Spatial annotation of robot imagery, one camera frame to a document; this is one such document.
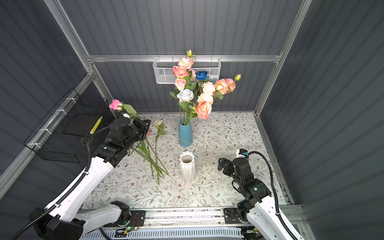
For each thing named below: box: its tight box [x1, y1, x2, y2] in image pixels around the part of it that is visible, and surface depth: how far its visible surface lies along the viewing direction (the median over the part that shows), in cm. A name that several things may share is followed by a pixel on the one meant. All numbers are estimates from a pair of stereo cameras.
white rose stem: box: [176, 88, 195, 125], surface depth 74 cm
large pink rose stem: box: [172, 65, 193, 88], surface depth 72 cm
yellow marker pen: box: [90, 116, 103, 135], surface depth 78 cm
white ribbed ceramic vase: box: [179, 151, 195, 184], surface depth 73 cm
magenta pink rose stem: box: [109, 99, 193, 147], surface depth 71 cm
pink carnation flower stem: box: [178, 49, 196, 70], surface depth 75 cm
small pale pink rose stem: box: [169, 78, 187, 120], surface depth 73 cm
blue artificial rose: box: [195, 71, 209, 91], surface depth 80 cm
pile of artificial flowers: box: [131, 119, 170, 185], surface depth 96 cm
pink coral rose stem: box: [196, 101, 212, 120], surface depth 64 cm
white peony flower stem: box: [197, 81, 216, 105], surface depth 72 cm
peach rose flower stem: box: [212, 74, 242, 101], surface depth 73 cm
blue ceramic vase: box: [178, 118, 193, 147], surface depth 93 cm
